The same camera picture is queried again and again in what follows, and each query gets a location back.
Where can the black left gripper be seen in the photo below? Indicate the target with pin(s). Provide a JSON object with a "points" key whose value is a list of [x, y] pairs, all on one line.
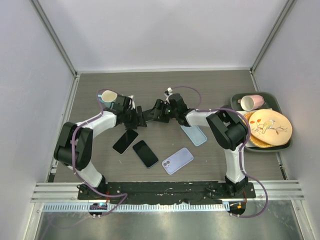
{"points": [[133, 124]]}

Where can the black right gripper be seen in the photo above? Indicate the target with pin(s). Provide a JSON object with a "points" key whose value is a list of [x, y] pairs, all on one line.
{"points": [[160, 105]]}

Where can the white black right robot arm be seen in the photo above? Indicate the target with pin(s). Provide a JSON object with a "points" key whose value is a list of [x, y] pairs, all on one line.
{"points": [[227, 126]]}

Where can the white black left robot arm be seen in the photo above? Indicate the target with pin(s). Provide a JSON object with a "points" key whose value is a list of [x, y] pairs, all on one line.
{"points": [[75, 142]]}

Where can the light blue phone case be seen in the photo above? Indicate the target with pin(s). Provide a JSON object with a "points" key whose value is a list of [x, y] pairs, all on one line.
{"points": [[195, 134]]}

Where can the lavender phone case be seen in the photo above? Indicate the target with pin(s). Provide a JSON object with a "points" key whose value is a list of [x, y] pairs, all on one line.
{"points": [[176, 161]]}

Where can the silver edged black smartphone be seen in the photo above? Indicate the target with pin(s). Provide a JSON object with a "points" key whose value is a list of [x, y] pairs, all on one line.
{"points": [[125, 141]]}

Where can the blue edged black smartphone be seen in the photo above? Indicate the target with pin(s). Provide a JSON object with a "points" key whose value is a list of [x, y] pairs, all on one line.
{"points": [[146, 155]]}

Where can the blue ceramic mug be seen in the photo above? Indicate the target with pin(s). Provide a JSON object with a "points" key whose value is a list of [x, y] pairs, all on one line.
{"points": [[107, 98]]}

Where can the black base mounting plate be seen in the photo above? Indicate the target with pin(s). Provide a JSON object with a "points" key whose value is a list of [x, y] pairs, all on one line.
{"points": [[167, 193]]}

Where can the woven orange plate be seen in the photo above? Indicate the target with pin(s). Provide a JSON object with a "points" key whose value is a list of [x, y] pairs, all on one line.
{"points": [[255, 141]]}

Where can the pink white mug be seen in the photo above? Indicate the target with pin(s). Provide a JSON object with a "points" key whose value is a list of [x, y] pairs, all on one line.
{"points": [[251, 102]]}

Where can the yellow bird plate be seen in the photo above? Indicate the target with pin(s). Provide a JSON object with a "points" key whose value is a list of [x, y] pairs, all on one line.
{"points": [[270, 127]]}

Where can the dark green tray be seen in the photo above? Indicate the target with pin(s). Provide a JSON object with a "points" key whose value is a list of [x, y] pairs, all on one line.
{"points": [[270, 103]]}

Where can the perforated white cable tray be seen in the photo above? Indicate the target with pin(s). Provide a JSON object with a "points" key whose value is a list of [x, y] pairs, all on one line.
{"points": [[95, 207]]}

